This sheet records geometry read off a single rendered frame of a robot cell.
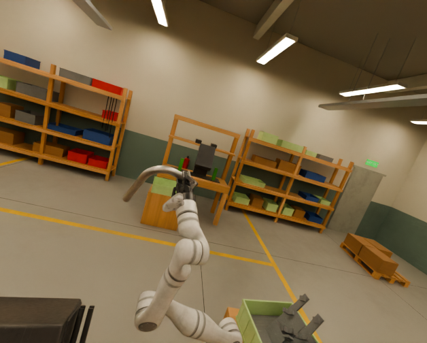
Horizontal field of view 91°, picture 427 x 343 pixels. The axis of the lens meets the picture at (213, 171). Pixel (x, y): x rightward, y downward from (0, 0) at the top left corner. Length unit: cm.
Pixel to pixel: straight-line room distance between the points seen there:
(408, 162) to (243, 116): 549
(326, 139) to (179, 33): 478
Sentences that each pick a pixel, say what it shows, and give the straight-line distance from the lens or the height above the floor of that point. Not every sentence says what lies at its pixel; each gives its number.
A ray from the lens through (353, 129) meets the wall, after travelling 737.
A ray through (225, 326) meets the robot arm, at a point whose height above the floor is 121.
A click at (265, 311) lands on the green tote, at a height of 88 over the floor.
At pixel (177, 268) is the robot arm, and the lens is 67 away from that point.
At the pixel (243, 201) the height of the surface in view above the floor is 34.
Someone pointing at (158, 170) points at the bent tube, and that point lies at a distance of 81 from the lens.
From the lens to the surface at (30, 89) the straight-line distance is 613.
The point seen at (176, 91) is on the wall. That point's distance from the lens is 571.
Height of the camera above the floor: 201
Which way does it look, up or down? 12 degrees down
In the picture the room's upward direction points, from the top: 18 degrees clockwise
